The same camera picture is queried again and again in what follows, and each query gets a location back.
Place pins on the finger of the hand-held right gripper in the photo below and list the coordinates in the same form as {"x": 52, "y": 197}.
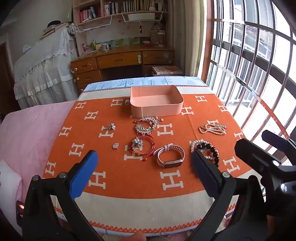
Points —
{"x": 252, "y": 153}
{"x": 277, "y": 139}

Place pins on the orange printed blanket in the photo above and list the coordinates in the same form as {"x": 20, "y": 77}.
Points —
{"x": 129, "y": 185}

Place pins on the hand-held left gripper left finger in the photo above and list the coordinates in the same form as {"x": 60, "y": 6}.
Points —
{"x": 85, "y": 171}

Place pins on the large blue flower brooch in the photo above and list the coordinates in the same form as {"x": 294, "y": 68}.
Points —
{"x": 138, "y": 141}

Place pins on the wooden desk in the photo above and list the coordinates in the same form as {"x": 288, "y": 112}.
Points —
{"x": 120, "y": 59}

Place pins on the pink bedsheet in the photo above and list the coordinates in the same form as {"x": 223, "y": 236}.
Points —
{"x": 30, "y": 134}

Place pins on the light blue patterned sheet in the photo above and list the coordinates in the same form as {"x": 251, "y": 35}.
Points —
{"x": 111, "y": 84}

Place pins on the patterned stool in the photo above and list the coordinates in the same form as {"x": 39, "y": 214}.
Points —
{"x": 166, "y": 70}

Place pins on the oval silver pendant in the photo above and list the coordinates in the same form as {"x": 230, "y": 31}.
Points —
{"x": 115, "y": 145}

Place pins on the silver leaf hair clip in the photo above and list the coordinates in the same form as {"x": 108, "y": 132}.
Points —
{"x": 144, "y": 129}
{"x": 148, "y": 120}

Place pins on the metal window grille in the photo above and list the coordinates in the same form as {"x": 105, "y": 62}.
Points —
{"x": 254, "y": 58}

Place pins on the wooden bookshelf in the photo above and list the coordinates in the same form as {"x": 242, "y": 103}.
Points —
{"x": 120, "y": 30}

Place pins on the pink smartwatch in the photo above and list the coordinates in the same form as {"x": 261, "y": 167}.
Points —
{"x": 170, "y": 162}

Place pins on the row of books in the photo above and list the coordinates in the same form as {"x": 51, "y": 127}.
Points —
{"x": 138, "y": 5}

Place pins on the pink storage box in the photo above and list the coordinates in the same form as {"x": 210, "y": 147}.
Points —
{"x": 157, "y": 102}

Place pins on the white mug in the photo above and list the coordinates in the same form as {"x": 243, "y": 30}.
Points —
{"x": 105, "y": 47}

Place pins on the beige curtain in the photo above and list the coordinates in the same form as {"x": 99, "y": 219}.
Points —
{"x": 187, "y": 34}

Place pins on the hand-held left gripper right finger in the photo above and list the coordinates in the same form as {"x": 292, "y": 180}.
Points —
{"x": 204, "y": 170}

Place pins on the glass jar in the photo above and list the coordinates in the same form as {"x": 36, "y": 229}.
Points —
{"x": 158, "y": 38}

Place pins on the small blue flower brooch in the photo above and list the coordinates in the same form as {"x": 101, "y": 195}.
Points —
{"x": 112, "y": 127}

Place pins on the lace covered piano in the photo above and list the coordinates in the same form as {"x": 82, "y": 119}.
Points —
{"x": 46, "y": 69}

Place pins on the white pillow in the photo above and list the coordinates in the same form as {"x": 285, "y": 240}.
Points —
{"x": 9, "y": 192}

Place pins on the brown wooden door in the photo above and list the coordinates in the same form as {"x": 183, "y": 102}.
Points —
{"x": 5, "y": 81}

